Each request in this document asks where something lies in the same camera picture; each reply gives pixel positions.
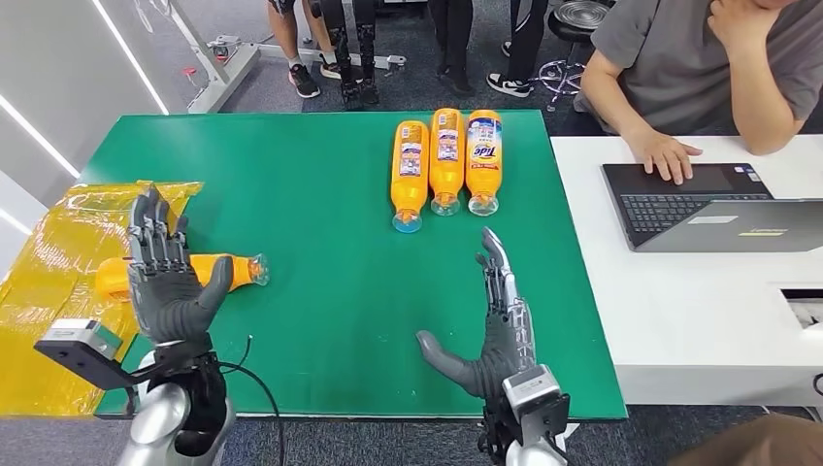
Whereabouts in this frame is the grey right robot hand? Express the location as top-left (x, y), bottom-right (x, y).
top-left (415, 226), bottom-right (538, 400)

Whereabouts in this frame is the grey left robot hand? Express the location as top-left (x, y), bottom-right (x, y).
top-left (126, 186), bottom-right (235, 347)

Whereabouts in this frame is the orange detergent bottle clear cap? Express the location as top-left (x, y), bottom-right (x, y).
top-left (428, 108), bottom-right (466, 218)
top-left (94, 252), bottom-right (272, 302)

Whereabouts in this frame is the orange bottle Tide front label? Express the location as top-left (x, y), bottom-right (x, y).
top-left (464, 109), bottom-right (504, 218)

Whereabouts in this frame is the orange detergent bottle blue cap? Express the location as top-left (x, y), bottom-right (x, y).
top-left (390, 119), bottom-right (430, 235)

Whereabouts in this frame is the yellow taped cardboard box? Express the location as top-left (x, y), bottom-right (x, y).
top-left (0, 181), bottom-right (205, 418)

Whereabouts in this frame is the black grey laptop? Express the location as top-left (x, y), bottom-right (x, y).
top-left (601, 162), bottom-right (823, 253)

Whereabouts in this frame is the brown rounded object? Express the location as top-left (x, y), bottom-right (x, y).
top-left (668, 413), bottom-right (823, 466)

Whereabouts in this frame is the person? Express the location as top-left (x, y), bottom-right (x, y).
top-left (427, 0), bottom-right (476, 98)
top-left (485, 0), bottom-right (551, 99)
top-left (572, 0), bottom-right (823, 186)
top-left (266, 0), bottom-right (346, 100)

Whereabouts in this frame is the black white humanoid robot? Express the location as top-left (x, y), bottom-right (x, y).
top-left (317, 0), bottom-right (387, 111)

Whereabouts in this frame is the black chrome stool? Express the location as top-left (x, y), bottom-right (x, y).
top-left (530, 0), bottom-right (612, 114)

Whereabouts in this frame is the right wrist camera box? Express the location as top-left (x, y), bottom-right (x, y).
top-left (478, 364), bottom-right (573, 461)

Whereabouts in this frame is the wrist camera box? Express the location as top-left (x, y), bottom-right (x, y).
top-left (478, 364), bottom-right (573, 461)
top-left (33, 317), bottom-right (162, 391)

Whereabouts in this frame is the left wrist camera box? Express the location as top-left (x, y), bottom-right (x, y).
top-left (33, 317), bottom-right (162, 391)

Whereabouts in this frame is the white wall light strip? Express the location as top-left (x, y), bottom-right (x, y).
top-left (89, 0), bottom-right (170, 116)
top-left (0, 207), bottom-right (33, 236)
top-left (0, 92), bottom-right (82, 178)

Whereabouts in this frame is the black cable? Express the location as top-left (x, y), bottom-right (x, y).
top-left (214, 334), bottom-right (287, 466)

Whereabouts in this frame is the white metal stand frame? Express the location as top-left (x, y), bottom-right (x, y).
top-left (131, 0), bottom-right (408, 116)

